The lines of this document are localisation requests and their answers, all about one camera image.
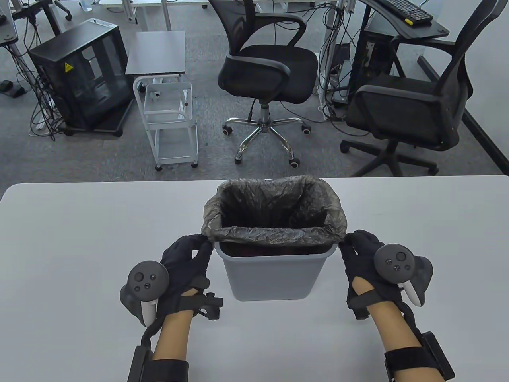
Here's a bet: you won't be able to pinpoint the person's right hand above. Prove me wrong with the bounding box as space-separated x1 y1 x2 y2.
338 230 403 310

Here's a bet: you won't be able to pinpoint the person's left hand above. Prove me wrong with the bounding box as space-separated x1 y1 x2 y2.
157 234 214 319

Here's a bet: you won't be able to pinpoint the grey plastic trash bin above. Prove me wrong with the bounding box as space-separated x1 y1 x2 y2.
215 241 338 302

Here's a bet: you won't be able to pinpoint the grey translucent garbage bag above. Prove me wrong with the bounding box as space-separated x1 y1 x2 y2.
201 175 346 246

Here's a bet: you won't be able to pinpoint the black forearm sensor pack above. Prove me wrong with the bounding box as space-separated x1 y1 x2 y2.
127 345 190 382
384 331 456 382

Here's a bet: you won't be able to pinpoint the person's right forearm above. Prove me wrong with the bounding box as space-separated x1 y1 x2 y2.
369 302 418 354

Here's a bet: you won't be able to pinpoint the person's left forearm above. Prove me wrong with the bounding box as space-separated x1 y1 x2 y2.
152 288 199 363

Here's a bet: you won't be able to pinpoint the grey round tracking controller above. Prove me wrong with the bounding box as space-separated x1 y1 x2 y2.
119 261 170 328
374 244 434 307

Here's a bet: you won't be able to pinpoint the black office chair right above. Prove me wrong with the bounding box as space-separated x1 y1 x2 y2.
340 0 502 177

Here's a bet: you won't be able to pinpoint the black computer tower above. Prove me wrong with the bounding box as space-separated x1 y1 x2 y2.
348 30 400 104

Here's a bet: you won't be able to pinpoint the black office chair chrome base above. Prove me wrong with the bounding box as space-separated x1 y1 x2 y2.
208 0 319 168

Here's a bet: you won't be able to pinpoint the dark top side table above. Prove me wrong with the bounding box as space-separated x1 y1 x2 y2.
125 31 187 86

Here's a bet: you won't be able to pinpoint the black glass equipment cabinet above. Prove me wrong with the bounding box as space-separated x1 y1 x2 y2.
28 18 136 138

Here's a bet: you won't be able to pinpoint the white desk leg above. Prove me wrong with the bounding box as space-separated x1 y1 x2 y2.
318 0 347 97

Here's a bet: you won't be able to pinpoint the black desk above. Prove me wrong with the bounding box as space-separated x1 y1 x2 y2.
358 0 451 40

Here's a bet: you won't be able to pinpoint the white desk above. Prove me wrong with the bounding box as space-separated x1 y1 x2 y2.
97 0 211 32

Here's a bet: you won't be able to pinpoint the black foot pedals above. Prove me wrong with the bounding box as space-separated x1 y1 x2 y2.
0 80 27 98

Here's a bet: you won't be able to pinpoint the black keyboard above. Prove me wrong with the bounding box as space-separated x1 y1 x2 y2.
376 0 434 26

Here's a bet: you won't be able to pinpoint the white wire rolling cart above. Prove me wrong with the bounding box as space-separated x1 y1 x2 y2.
133 75 199 172

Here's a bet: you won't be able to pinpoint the black cable bundle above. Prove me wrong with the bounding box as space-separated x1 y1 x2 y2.
317 3 358 122

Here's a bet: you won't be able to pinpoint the tangled black floor cables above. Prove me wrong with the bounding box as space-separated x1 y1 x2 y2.
8 22 66 142

